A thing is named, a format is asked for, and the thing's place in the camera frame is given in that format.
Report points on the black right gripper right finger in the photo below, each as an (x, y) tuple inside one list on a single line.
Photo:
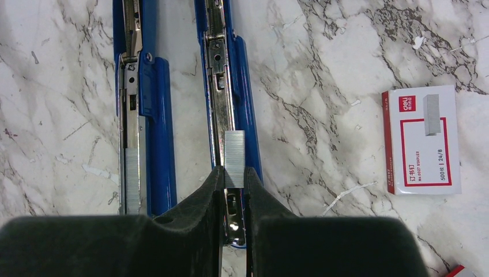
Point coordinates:
[(280, 243)]

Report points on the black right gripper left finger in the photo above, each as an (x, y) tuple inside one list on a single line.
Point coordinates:
[(184, 241)]

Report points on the grey staple strip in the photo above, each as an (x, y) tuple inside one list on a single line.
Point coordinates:
[(234, 159), (132, 181)]

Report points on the red white staple box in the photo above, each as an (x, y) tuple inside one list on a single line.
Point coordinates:
[(421, 140)]

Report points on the blue black stapler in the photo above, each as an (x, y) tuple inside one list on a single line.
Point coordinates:
[(229, 102)]

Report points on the staple box tray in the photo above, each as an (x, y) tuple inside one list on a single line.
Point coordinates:
[(460, 271)]

